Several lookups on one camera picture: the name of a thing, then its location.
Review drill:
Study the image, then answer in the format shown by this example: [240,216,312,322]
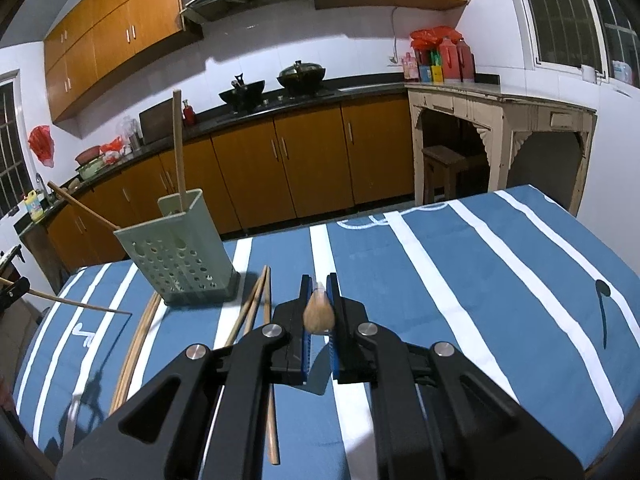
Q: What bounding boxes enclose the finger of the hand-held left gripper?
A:
[0,276,30,312]

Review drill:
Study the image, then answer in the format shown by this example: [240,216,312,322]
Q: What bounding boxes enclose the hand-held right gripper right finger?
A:
[326,273,586,480]

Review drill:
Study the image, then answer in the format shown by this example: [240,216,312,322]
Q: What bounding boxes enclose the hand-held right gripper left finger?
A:
[55,275,314,480]

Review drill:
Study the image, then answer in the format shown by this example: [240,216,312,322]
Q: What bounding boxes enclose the green perforated utensil holder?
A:
[113,188,240,307]

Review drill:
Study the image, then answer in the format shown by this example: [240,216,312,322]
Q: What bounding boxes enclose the yellow detergent bottle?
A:
[27,190,47,222]

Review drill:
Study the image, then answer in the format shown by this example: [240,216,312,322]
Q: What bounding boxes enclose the blue striped tablecloth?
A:
[10,183,632,480]

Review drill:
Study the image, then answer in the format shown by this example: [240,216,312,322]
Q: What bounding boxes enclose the small barred window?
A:
[0,70,33,218]

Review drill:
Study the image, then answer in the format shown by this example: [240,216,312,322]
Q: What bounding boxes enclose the green enamel basin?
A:
[77,157,108,181]

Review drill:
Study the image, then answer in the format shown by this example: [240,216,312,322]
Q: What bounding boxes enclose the red plastic bag on hook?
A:
[27,125,55,168]

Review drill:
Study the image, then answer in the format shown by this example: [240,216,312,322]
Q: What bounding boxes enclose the orange base cabinets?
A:
[22,95,416,286]

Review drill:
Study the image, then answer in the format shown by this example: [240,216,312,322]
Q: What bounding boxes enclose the clear plastic bag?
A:
[117,116,141,148]

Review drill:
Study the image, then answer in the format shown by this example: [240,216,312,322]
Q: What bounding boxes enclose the dark wooden stool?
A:
[421,145,468,206]

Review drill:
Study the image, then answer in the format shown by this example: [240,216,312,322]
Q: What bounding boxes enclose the dark wooden cutting board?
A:
[138,100,176,146]

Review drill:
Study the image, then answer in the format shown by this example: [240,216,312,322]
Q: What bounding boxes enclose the black kitchen countertop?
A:
[12,74,501,233]

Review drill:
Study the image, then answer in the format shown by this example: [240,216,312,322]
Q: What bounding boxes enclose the black gas stove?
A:
[250,87,336,111]

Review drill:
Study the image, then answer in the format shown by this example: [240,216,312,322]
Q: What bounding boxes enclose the black open wok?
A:
[218,74,266,111]

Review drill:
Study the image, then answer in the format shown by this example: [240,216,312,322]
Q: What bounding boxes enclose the black wok with lid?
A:
[276,60,327,95]

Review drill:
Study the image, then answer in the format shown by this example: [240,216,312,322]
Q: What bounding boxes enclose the white wooden side table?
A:
[405,82,598,218]

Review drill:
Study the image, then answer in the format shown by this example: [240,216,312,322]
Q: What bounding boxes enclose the red jug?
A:
[457,40,476,83]
[438,37,463,83]

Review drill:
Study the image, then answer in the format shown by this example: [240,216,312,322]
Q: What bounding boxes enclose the red plastic bag over jugs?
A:
[410,26,463,51]

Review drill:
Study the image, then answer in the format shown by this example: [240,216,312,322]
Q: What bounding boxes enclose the large barred window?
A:
[510,0,640,86]

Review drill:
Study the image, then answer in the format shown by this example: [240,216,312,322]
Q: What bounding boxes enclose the orange wall cabinets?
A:
[44,0,468,123]

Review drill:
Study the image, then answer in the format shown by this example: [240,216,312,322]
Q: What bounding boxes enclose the white power cable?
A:
[387,0,488,66]

